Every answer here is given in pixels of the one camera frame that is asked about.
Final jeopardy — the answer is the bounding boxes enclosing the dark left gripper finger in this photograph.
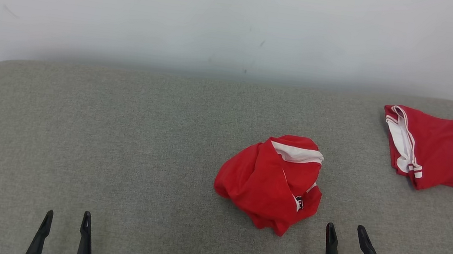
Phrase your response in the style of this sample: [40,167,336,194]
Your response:
[25,207,54,254]
[75,210,99,254]

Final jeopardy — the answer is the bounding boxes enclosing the red shorts with white stripe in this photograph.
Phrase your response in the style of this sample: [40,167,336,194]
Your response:
[208,126,330,242]

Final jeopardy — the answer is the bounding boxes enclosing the red Bulls jersey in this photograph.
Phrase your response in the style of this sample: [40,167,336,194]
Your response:
[374,103,453,195]

